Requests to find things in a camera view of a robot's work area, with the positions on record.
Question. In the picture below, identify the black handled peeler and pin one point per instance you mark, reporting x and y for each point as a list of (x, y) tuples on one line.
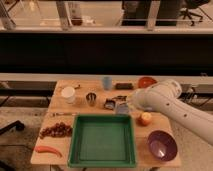
[(120, 97)]

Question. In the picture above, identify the dark brown rectangular block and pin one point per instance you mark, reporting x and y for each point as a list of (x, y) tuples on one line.
[(124, 86)]

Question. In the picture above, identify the purple bowl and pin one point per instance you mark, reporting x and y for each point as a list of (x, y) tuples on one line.
[(162, 145)]

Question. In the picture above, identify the light blue cup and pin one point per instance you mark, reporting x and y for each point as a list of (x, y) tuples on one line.
[(107, 83)]

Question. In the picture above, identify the small black square dish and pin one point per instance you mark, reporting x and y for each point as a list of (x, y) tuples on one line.
[(110, 104)]

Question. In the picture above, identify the bunch of red grapes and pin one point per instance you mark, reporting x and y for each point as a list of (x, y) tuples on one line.
[(57, 130)]

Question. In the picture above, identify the white paper cup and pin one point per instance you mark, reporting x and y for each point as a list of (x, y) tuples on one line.
[(68, 93)]

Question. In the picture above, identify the orange carrot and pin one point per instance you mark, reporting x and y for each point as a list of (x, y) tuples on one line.
[(47, 149)]

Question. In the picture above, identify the orange-red bowl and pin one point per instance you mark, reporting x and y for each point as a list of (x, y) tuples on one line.
[(145, 82)]

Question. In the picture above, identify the red-bottomed container behind glass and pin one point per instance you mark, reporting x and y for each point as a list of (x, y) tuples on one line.
[(75, 13)]

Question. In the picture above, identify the metal fork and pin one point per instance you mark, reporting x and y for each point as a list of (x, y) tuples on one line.
[(63, 114)]

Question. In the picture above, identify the green plastic tray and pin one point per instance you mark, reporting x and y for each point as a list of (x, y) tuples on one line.
[(102, 141)]

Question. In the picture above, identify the apple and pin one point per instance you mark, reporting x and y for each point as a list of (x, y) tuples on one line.
[(145, 118)]

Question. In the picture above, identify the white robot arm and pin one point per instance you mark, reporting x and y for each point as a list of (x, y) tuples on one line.
[(163, 97)]

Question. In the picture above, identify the black office chair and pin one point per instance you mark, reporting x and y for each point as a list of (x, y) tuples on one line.
[(188, 8)]

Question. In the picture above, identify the small metal cup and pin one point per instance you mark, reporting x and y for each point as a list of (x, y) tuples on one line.
[(91, 98)]

